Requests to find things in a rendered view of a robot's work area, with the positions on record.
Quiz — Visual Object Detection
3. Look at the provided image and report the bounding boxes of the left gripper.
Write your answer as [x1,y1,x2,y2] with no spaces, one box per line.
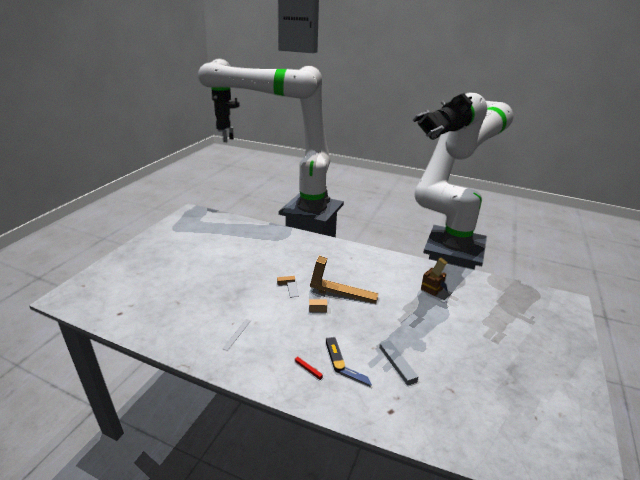
[413,93,473,140]

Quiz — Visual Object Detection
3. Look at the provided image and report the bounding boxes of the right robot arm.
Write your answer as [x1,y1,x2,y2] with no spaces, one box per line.
[198,59,330,213]

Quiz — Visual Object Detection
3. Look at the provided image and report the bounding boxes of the wooden sliding bevel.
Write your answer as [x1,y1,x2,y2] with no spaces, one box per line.
[430,258,448,292]

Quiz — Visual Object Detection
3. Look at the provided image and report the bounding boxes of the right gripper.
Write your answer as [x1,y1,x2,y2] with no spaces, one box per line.
[211,89,240,143]

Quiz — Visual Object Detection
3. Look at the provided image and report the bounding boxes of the tan rectangular block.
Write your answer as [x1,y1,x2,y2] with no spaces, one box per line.
[309,299,327,312]

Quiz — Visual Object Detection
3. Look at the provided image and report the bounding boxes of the red flat bar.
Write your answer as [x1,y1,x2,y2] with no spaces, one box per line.
[295,357,323,380]

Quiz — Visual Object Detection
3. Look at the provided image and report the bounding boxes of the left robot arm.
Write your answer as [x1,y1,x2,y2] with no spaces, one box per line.
[415,93,513,251]

